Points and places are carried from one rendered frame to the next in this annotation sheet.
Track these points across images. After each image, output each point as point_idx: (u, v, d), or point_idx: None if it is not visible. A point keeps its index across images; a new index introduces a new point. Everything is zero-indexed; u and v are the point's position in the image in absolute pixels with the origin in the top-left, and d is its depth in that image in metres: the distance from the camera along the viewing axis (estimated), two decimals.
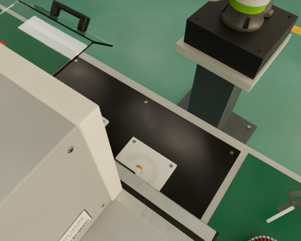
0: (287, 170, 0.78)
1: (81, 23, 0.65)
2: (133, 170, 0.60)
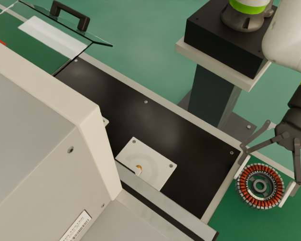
0: (287, 170, 0.78)
1: (81, 23, 0.65)
2: (133, 170, 0.60)
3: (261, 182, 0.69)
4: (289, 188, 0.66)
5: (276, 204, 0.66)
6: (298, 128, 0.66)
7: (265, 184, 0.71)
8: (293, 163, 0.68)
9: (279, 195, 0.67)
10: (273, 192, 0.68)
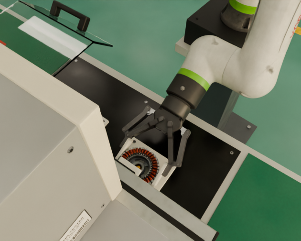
0: (287, 170, 0.78)
1: (81, 23, 0.65)
2: (133, 170, 0.60)
3: (140, 164, 0.73)
4: (161, 168, 0.70)
5: (148, 183, 0.69)
6: (170, 112, 0.71)
7: (145, 167, 0.74)
8: None
9: (153, 175, 0.70)
10: (148, 172, 0.71)
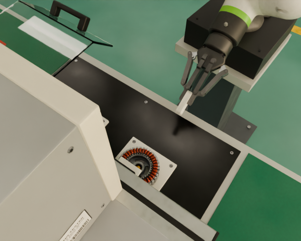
0: (287, 170, 0.78)
1: (81, 23, 0.65)
2: (133, 170, 0.60)
3: (140, 164, 0.73)
4: (187, 97, 0.77)
5: (149, 183, 0.69)
6: (214, 49, 0.75)
7: (145, 167, 0.74)
8: (201, 79, 0.79)
9: (153, 175, 0.70)
10: (148, 172, 0.71)
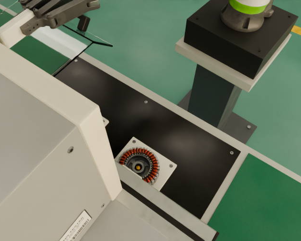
0: (287, 170, 0.78)
1: (81, 23, 0.65)
2: None
3: (140, 164, 0.73)
4: (22, 16, 0.45)
5: (149, 183, 0.69)
6: None
7: (145, 167, 0.74)
8: (58, 7, 0.49)
9: (153, 175, 0.70)
10: (148, 172, 0.71)
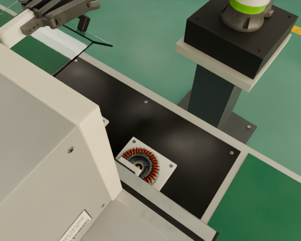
0: (287, 170, 0.78)
1: (81, 23, 0.65)
2: (133, 170, 0.60)
3: (140, 164, 0.73)
4: (22, 16, 0.45)
5: (149, 183, 0.69)
6: None
7: (145, 167, 0.74)
8: (58, 7, 0.49)
9: (153, 175, 0.70)
10: (148, 172, 0.71)
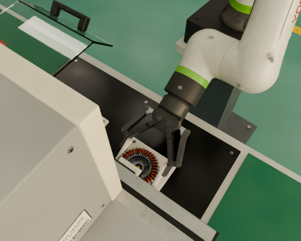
0: (287, 170, 0.78)
1: (81, 23, 0.65)
2: (133, 170, 0.60)
3: (140, 164, 0.73)
4: (161, 169, 0.69)
5: (148, 184, 0.69)
6: (168, 112, 0.69)
7: (145, 167, 0.74)
8: None
9: (153, 175, 0.70)
10: (148, 173, 0.71)
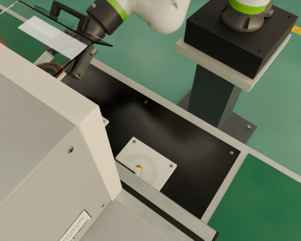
0: (287, 170, 0.78)
1: (81, 23, 0.65)
2: (133, 170, 0.60)
3: None
4: (59, 75, 0.73)
5: None
6: None
7: None
8: (76, 61, 0.76)
9: None
10: None
